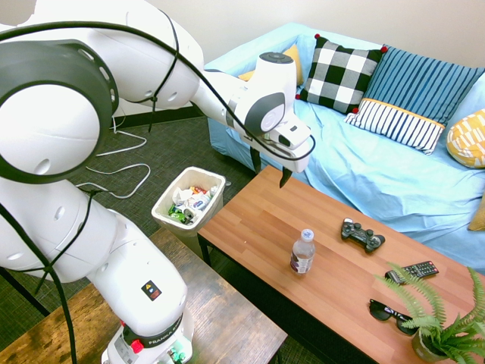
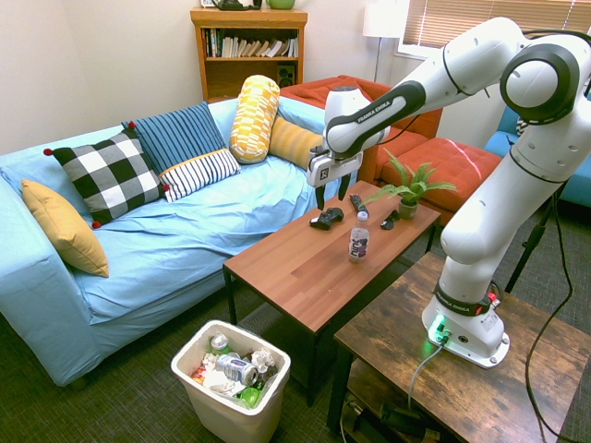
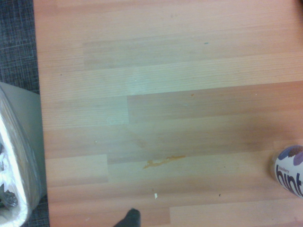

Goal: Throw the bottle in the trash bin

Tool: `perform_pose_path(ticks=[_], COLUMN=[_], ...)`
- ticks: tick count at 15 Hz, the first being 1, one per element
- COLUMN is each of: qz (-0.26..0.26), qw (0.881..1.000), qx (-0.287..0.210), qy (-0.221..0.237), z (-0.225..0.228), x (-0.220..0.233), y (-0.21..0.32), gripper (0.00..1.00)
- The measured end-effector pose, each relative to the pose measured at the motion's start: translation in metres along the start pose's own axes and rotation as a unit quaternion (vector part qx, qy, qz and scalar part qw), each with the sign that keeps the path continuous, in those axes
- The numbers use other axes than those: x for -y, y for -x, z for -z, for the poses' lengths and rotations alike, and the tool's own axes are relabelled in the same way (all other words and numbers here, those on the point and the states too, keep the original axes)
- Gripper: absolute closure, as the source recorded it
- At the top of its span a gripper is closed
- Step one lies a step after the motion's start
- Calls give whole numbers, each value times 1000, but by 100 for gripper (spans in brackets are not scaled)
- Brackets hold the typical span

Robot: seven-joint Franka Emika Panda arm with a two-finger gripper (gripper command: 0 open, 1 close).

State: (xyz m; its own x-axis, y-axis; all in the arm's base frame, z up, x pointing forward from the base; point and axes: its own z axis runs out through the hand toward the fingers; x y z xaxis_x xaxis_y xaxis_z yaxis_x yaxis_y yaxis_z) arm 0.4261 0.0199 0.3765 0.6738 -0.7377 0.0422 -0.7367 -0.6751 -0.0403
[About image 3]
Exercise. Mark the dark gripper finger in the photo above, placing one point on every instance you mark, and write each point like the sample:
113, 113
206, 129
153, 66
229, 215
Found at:
131, 218

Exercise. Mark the clear hint label plastic bottle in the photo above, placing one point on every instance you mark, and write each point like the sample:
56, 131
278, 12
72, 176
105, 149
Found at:
290, 172

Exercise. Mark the beige plastic trash bin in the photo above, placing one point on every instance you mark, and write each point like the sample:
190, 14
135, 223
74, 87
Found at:
26, 132

